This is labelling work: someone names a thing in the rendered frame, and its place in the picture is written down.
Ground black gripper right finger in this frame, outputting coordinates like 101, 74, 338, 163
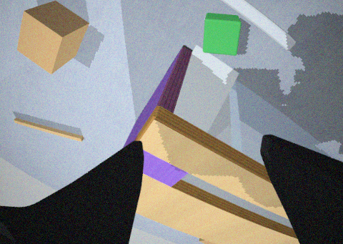
260, 135, 343, 244

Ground green block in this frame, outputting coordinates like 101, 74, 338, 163
203, 13, 241, 56

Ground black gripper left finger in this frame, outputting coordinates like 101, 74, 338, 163
0, 141, 144, 244

